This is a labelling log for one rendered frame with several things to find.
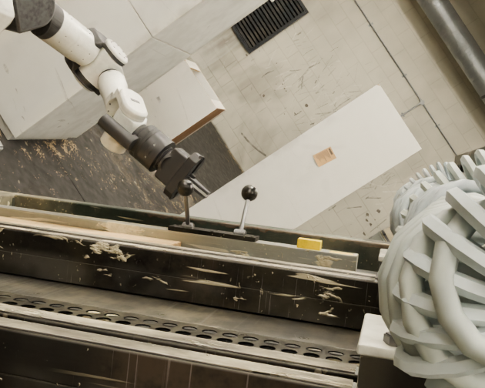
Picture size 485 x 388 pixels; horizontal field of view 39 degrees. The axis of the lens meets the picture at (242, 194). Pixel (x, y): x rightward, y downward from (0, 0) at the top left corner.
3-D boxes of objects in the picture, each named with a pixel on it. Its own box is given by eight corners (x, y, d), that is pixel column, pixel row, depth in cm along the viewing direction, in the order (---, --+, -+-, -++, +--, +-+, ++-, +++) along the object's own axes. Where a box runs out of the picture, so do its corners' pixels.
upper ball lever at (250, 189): (232, 241, 151) (244, 188, 157) (248, 243, 150) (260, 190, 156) (229, 234, 148) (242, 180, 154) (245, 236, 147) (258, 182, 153)
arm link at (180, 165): (210, 158, 160) (172, 126, 162) (199, 157, 151) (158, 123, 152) (178, 199, 162) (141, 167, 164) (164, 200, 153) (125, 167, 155)
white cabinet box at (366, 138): (179, 219, 603) (378, 88, 562) (215, 274, 602) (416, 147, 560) (158, 228, 544) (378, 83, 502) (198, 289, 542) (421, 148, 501)
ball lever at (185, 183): (182, 225, 155) (178, 175, 148) (199, 227, 154) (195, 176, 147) (177, 235, 152) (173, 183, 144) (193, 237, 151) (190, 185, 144)
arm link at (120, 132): (146, 163, 164) (112, 134, 166) (168, 128, 160) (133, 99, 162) (122, 172, 154) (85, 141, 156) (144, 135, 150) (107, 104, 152)
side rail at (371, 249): (21, 232, 192) (25, 193, 191) (420, 290, 168) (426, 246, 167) (10, 234, 186) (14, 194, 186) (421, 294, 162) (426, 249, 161)
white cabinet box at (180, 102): (139, 102, 708) (195, 62, 693) (169, 148, 706) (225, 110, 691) (124, 100, 664) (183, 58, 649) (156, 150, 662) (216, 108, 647)
